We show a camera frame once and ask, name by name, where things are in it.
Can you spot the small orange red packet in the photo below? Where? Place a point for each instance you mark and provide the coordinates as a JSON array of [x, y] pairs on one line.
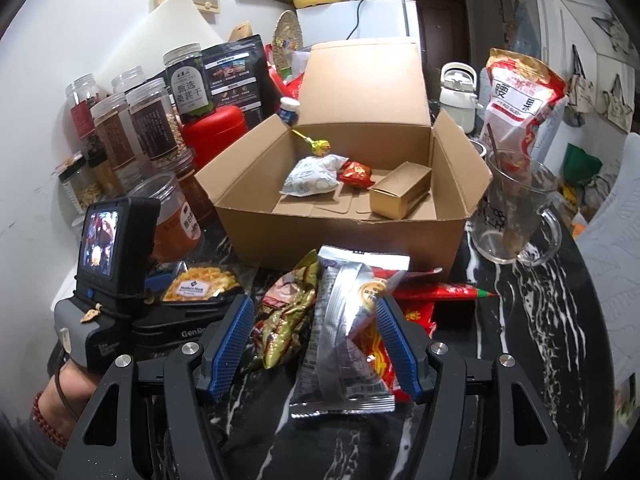
[[355, 172]]

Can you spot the clear waffle packet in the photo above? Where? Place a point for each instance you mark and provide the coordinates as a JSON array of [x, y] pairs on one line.
[[200, 285]]

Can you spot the group of clear plastic jars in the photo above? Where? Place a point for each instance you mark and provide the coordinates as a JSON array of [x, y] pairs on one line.
[[155, 125]]

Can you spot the white green-print snack packet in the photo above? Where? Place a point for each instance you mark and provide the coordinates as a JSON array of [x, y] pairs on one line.
[[312, 177]]

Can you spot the star shaped hanging bag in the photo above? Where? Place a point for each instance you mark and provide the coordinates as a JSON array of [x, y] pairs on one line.
[[612, 27]]

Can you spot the brown stirring stick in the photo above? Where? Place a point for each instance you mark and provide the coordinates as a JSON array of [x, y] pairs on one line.
[[492, 142]]

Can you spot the green yellow lollipop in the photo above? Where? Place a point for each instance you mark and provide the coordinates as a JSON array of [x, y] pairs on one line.
[[320, 147]]

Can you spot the white foam board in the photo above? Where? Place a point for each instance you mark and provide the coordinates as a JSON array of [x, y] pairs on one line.
[[175, 35]]

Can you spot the dark brown door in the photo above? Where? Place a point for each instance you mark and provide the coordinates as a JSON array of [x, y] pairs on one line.
[[445, 25]]

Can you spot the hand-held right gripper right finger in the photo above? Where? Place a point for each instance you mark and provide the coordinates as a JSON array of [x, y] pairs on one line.
[[395, 340]]

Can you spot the white fridge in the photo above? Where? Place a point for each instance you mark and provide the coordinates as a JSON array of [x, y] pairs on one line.
[[380, 20]]

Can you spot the brown paper bag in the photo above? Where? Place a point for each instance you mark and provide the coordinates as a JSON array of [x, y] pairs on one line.
[[240, 32]]

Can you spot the large red white nut bag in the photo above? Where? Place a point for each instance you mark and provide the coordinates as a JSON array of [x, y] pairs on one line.
[[520, 105]]

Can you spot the round woven plate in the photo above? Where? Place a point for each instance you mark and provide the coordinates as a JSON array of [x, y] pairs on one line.
[[287, 35]]

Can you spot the brown cardboard box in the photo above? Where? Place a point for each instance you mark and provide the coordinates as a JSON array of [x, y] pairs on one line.
[[350, 85]]

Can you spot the black coffee pouch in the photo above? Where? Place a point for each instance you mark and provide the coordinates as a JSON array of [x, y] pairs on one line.
[[235, 75]]

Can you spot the person's left forearm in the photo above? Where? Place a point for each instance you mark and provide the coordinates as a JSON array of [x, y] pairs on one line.
[[65, 390]]

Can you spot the green shopping bag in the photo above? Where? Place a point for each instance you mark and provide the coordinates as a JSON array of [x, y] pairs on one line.
[[580, 160]]

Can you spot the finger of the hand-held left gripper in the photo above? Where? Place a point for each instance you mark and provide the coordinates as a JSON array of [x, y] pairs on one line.
[[160, 278]]

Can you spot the gold green snack packet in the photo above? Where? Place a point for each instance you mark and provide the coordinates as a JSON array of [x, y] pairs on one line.
[[285, 320]]

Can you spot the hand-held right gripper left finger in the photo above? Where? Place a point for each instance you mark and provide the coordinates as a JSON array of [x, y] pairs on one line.
[[232, 340]]

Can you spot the red canister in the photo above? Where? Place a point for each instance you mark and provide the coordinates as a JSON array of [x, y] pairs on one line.
[[215, 130]]

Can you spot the white thermos jug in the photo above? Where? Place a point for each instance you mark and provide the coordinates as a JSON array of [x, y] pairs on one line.
[[457, 92]]

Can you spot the small gold box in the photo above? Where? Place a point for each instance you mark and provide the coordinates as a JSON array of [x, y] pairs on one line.
[[400, 190]]

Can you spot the glass mug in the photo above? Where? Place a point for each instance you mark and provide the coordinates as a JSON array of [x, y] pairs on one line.
[[510, 210]]

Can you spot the plastic wrapped bundle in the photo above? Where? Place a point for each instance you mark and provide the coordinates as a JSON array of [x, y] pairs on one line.
[[525, 25]]

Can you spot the silver red snack packet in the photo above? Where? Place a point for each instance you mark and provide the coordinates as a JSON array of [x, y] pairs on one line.
[[345, 335]]

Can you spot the canvas tote bag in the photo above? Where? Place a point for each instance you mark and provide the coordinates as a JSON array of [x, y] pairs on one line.
[[580, 95], [617, 105]]

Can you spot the red green-topped snack packet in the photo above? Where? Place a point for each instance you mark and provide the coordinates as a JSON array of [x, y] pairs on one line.
[[440, 291]]

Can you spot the red pouch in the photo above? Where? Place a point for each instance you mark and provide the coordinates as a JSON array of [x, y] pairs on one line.
[[280, 72]]

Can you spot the small white blue-label bottle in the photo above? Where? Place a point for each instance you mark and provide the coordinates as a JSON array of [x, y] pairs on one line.
[[289, 110]]

